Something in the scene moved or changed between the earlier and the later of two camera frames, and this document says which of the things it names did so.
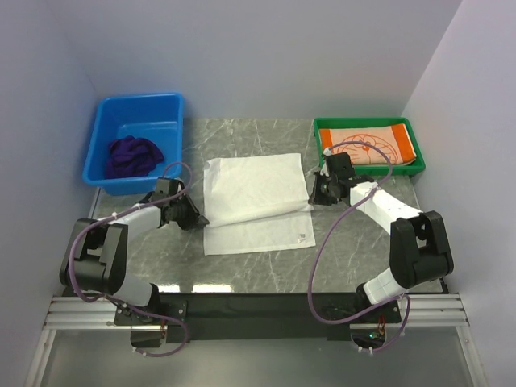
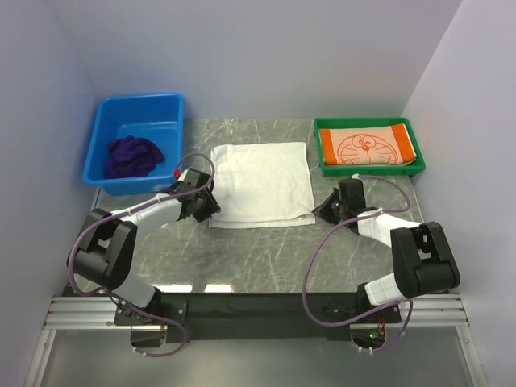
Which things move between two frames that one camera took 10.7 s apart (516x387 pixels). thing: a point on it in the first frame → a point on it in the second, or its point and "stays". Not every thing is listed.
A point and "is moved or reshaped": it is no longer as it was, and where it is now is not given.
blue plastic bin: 154,117 stays
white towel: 255,203 is moved or reshaped
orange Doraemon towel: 370,145 stays
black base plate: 257,317 stays
